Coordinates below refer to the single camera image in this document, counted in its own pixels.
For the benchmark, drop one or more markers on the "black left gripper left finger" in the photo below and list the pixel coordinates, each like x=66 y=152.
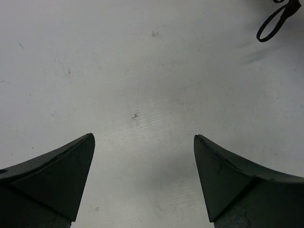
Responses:
x=46 y=191

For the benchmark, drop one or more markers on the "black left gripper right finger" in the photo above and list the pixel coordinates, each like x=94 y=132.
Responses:
x=239 y=193

